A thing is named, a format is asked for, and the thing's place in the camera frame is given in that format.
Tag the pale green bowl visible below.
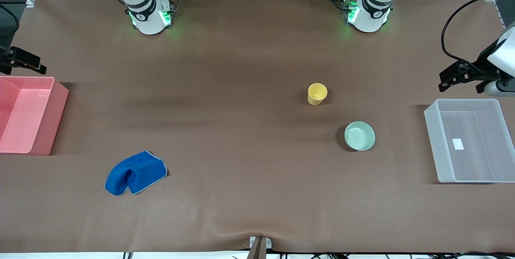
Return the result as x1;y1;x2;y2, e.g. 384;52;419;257
344;121;376;151

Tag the yellow cup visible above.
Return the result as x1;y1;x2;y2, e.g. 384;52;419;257
308;83;328;106

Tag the blue cloth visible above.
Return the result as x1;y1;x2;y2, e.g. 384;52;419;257
105;151;168;196

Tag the pink plastic bin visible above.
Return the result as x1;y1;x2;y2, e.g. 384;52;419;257
0;76;69;156

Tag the clear plastic bin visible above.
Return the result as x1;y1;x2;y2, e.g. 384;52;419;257
424;99;515;183

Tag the brown table cover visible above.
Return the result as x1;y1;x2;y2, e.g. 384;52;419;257
0;0;515;254

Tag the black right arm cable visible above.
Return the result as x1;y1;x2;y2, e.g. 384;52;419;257
0;4;20;38

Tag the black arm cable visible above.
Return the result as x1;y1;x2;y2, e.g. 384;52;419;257
441;0;515;71
0;4;20;38

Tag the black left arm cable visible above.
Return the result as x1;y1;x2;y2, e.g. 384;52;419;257
441;0;515;71

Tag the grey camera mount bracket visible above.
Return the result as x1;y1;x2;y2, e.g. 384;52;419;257
246;236;272;259

